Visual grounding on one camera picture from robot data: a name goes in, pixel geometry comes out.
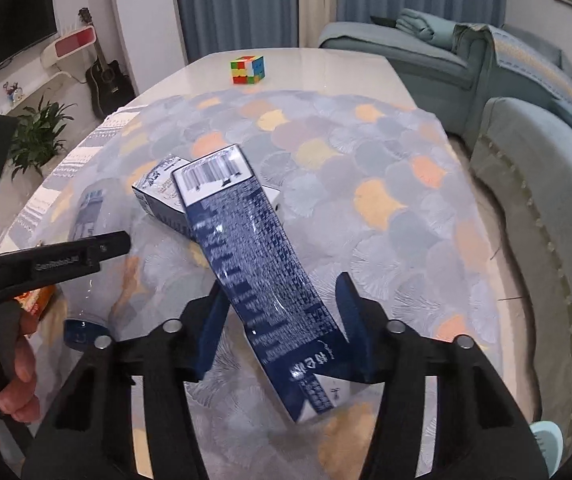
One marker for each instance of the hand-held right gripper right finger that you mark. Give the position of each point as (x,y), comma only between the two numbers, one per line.
(353,320)

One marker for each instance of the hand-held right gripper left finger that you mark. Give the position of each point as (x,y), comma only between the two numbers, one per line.
(211,332)

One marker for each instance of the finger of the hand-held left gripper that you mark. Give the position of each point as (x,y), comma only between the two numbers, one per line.
(111,247)

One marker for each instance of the clear plastic bottle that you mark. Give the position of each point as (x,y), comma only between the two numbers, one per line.
(88,210)

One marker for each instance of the blue white carton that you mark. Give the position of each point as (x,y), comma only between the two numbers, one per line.
(158,185)
(251,270)

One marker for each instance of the person's left hand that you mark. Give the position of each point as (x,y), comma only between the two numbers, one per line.
(26,360)

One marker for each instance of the orange packet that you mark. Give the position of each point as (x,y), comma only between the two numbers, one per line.
(38,302)

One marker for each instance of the white lace cloth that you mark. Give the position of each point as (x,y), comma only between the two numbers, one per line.
(66,165)

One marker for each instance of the green potted plant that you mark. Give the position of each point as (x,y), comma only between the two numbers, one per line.
(36,135)

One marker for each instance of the fan pattern tablecloth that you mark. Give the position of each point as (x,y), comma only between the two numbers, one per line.
(365,170)

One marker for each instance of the black acoustic guitar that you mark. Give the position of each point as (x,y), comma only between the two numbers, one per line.
(108,80)

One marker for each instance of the white low shelf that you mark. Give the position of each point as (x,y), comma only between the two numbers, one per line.
(51,87)

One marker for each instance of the small figurines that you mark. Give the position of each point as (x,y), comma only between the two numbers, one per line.
(14,93)

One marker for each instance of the white red curved shelf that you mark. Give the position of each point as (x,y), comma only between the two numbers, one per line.
(73,42)

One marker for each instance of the colourful puzzle cube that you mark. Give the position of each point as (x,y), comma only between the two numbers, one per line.
(247,70)

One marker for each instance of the blue fabric sofa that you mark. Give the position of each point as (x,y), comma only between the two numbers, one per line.
(515,160)

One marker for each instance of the light blue slipper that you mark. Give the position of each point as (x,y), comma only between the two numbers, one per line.
(548,442)

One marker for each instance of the folded blue blanket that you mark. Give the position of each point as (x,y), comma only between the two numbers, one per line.
(420,26)

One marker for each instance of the striped blue armrest cloth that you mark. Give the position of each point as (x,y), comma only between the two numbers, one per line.
(525,60)

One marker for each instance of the beige sheer curtain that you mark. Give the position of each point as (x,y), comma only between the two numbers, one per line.
(318,0)

